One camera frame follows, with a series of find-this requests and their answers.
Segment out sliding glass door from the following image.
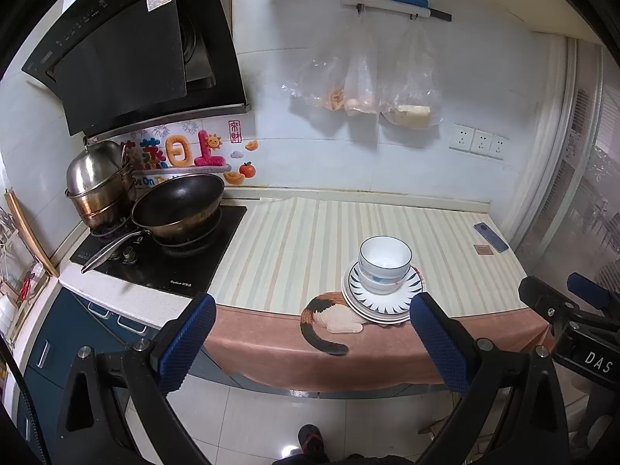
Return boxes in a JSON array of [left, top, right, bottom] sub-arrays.
[[513, 34, 620, 291]]

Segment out white wall rack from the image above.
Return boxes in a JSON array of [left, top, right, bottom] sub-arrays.
[[340, 0, 432, 20]]

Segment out white plate blue leaf print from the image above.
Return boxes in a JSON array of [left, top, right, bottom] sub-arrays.
[[348, 260, 425, 314]]

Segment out black range hood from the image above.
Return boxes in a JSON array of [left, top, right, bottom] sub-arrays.
[[22, 0, 253, 137]]

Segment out white bowl black rim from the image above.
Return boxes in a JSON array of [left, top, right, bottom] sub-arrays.
[[358, 236, 413, 278]]

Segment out wooden cutting board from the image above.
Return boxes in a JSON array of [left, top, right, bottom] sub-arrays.
[[4, 189, 60, 279]]

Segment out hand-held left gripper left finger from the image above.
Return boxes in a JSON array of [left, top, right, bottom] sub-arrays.
[[55, 293, 217, 465]]

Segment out black gas stove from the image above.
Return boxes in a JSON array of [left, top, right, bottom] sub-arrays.
[[69, 203, 248, 298]]

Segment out person's foot in slipper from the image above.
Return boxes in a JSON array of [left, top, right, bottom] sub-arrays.
[[296, 424, 324, 457]]

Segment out steel steamer pot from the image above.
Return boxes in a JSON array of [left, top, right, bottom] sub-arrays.
[[64, 138, 139, 229]]

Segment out white bowl coloured dots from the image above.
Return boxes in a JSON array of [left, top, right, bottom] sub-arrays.
[[359, 262, 412, 296]]

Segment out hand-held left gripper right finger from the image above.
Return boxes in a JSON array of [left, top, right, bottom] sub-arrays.
[[409, 293, 570, 465]]

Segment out blue kitchen cabinet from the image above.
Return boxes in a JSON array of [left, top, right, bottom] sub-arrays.
[[10, 287, 311, 465]]

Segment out blue phone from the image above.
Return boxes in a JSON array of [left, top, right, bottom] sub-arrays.
[[474, 222, 510, 253]]

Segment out red scissors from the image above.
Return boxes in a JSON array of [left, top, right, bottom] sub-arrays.
[[17, 274, 40, 301]]

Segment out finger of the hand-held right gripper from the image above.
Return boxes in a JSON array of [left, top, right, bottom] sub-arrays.
[[567, 272, 612, 310], [518, 276, 589, 323]]

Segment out striped tablecloth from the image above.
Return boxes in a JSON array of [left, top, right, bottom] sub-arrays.
[[186, 196, 555, 391]]

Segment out clear plastic bag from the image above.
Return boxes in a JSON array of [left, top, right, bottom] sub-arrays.
[[343, 12, 381, 117], [281, 14, 362, 112], [379, 17, 443, 131]]

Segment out colourful wall sticker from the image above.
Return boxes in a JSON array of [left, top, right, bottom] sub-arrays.
[[119, 119, 260, 187]]

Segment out dark wok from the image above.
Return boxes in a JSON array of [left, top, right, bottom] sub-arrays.
[[80, 173, 226, 274]]

